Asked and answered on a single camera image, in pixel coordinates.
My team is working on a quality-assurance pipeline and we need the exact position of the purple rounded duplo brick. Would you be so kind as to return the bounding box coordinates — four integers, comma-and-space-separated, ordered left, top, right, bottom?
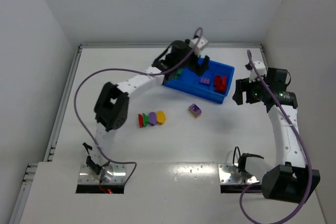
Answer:
188, 103, 201, 112

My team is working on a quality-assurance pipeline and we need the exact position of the green brick cluster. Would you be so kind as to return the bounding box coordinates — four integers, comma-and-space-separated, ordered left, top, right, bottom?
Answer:
142, 113, 150, 127

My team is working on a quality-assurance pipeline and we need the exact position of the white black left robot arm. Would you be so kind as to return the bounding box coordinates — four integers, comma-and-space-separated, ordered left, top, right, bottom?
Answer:
94, 36, 210, 132

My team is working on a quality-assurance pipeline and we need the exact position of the green small duplo brick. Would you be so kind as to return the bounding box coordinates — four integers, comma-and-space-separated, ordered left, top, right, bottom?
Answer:
174, 69, 183, 80

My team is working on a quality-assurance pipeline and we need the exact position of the yellow rounded duplo brick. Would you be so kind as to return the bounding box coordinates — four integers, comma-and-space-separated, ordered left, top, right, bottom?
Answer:
156, 111, 166, 125

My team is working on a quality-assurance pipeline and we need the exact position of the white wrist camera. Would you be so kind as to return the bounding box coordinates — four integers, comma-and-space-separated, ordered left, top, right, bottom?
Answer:
245, 61, 267, 83
188, 37, 208, 57

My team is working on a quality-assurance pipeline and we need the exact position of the blue plastic divided bin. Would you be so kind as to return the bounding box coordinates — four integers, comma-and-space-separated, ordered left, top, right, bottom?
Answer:
164, 60, 235, 104

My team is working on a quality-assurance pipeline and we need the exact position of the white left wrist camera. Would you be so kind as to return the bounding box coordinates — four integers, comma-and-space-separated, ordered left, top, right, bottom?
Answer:
188, 37, 208, 57

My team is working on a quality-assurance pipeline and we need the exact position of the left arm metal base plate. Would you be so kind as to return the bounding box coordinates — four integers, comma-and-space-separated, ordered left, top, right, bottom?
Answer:
78, 164, 127, 186

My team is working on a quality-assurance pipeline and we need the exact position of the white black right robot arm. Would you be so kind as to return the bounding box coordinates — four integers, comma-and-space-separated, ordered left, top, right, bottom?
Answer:
233, 68, 320, 204

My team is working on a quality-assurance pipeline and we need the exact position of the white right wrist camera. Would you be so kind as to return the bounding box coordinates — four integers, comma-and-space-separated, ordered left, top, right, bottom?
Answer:
245, 61, 267, 83

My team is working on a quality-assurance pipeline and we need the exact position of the red half-round brick cluster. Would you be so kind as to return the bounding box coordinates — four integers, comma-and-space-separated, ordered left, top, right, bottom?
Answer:
138, 114, 144, 128

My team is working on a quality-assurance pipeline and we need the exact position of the red stud duplo brick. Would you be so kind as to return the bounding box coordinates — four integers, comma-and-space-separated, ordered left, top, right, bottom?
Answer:
214, 84, 227, 94

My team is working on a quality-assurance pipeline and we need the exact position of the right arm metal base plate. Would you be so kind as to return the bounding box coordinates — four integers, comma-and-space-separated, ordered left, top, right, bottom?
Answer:
218, 163, 259, 186

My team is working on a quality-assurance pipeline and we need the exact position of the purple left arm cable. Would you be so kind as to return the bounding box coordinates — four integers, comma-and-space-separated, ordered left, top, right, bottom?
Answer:
73, 27, 204, 183

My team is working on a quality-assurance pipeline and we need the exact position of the red rectangular duplo brick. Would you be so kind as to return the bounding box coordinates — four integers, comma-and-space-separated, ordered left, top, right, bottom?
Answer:
214, 75, 222, 87

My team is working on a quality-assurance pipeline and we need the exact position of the purple rounded brick cluster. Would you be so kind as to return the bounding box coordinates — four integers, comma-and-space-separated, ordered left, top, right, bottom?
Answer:
148, 112, 158, 126

